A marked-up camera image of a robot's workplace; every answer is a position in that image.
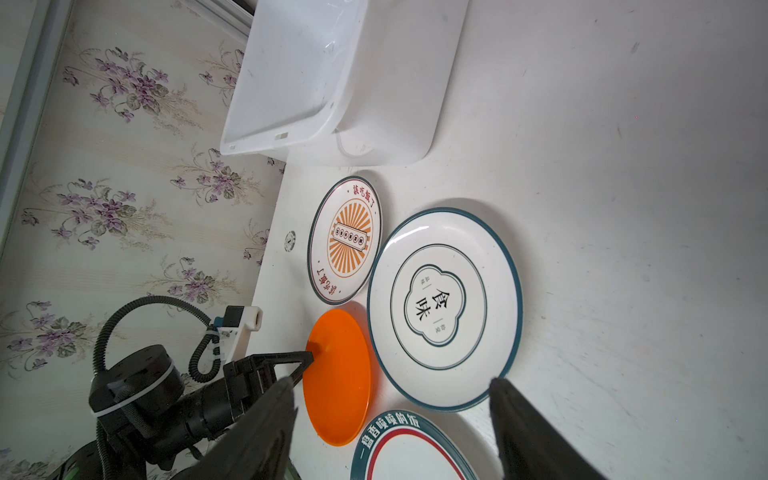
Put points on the orange plastic plate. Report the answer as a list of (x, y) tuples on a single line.
[(337, 385)]

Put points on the green rimmed white plate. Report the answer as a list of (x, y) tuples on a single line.
[(401, 444)]

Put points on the white plate black flower outline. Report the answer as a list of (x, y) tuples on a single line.
[(445, 309)]

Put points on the white plastic bin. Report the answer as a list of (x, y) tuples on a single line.
[(343, 83)]

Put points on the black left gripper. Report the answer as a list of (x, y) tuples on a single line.
[(249, 378)]

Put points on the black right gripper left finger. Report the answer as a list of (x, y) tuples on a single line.
[(258, 445)]

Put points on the white plate orange fan centre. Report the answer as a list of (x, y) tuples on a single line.
[(344, 240)]

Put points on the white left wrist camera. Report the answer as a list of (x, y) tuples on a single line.
[(237, 330)]

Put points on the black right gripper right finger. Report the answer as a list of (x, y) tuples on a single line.
[(529, 446)]

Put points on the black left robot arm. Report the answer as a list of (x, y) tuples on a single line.
[(144, 416)]

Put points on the aluminium frame post left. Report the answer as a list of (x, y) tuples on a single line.
[(32, 36)]

